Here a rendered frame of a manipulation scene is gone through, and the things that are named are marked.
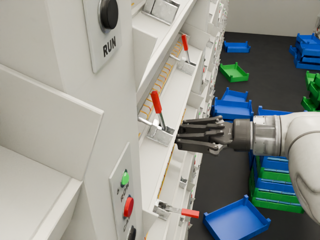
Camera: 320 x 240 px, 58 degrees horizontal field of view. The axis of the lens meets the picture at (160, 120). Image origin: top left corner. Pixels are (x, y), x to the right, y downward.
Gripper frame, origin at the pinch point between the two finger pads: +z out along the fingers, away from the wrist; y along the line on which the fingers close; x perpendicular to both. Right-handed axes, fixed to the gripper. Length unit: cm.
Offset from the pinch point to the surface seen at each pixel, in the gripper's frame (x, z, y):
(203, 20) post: -19.4, -8.1, -25.3
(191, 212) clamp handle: 6.5, -8.8, 17.4
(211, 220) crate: 99, 0, -50
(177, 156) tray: 7.6, -2.3, -0.5
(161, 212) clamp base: 5.9, -2.8, 18.5
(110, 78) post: -34, -12, 40
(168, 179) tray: 7.3, -1.8, 8.2
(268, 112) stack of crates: 69, -32, -116
